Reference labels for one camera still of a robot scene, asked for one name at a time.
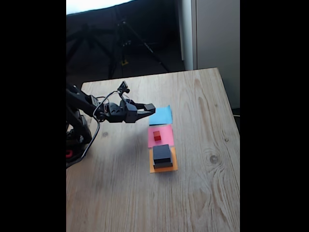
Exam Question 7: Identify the blue paper sheet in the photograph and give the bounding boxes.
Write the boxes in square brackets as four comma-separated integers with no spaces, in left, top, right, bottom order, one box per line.
[149,105,173,126]

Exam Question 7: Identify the pink paper sheet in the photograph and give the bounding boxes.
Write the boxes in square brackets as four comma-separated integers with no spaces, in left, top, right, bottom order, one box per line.
[147,125,174,148]

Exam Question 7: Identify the medium black cube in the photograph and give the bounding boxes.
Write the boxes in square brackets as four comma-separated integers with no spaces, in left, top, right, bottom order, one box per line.
[153,144,172,164]

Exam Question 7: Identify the large grey cube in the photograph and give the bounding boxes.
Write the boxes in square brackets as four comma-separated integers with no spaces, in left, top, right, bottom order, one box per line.
[154,161,173,169]

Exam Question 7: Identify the orange paper sheet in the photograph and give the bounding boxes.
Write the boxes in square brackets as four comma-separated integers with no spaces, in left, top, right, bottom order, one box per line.
[149,146,178,174]

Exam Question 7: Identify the black tripod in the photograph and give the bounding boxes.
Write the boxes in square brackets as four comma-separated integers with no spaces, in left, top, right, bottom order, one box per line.
[106,19,171,79]

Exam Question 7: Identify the black light stand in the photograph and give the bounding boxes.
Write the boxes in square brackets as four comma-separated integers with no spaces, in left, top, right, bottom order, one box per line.
[66,23,109,71]

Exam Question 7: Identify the white cabinet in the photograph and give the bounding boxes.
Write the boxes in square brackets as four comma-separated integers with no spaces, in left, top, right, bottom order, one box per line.
[178,0,240,109]

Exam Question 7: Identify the bright white light panel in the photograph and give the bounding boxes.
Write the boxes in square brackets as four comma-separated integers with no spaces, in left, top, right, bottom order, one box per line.
[66,0,136,15]

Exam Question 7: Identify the small gripper camera board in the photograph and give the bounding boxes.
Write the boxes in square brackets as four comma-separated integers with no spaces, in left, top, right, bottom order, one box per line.
[117,81,130,95]

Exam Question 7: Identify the black cable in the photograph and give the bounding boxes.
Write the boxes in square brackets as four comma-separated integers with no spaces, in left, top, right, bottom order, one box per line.
[66,90,121,169]

